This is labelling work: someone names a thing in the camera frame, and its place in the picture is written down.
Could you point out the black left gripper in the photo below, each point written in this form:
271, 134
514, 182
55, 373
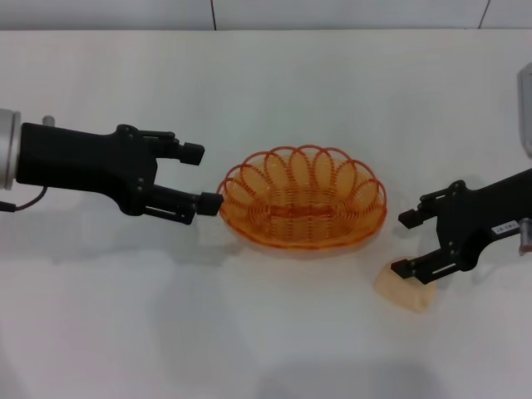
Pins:
83, 162

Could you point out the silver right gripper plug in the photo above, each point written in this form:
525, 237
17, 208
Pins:
526, 237

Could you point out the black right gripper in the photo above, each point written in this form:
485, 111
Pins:
490, 208

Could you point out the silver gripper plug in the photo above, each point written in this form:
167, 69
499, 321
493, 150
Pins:
526, 237
49, 120

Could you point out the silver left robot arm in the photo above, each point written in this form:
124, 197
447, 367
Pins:
6, 149

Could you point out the tan bread roll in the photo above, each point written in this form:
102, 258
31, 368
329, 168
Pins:
409, 297

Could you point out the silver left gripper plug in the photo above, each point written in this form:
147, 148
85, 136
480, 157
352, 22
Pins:
49, 120

